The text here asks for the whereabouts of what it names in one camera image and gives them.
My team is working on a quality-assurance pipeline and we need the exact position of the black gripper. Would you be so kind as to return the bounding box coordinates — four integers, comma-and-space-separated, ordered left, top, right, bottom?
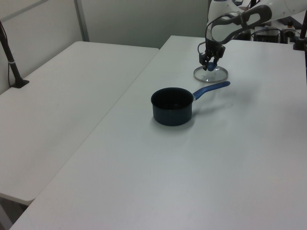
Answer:
198, 38, 226, 71

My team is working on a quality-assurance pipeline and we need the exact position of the glass lid with blue knob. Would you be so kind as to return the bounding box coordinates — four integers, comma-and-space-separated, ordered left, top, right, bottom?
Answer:
193, 61, 229, 83

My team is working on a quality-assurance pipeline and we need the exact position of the black electronics box with cables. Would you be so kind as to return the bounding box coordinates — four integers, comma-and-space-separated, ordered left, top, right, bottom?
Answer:
251, 25, 282, 43

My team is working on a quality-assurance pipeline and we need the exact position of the dark saucepan with blue handle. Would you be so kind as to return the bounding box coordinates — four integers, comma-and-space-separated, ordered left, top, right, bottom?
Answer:
150, 80, 231, 127

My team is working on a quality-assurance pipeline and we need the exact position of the grey cable sleeve loop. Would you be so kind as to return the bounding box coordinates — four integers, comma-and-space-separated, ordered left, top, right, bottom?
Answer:
205, 4, 273, 45

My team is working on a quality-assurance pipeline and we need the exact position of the black clamped camera pole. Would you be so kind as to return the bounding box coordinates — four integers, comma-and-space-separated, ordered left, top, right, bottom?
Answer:
292, 14, 307, 51

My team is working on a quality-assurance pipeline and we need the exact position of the grey partition post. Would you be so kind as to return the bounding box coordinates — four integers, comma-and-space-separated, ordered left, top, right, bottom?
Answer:
73, 0, 90, 43

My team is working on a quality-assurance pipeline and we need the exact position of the black camera stand with base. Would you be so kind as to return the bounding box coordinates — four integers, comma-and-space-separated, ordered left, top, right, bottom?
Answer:
0, 20, 30, 89

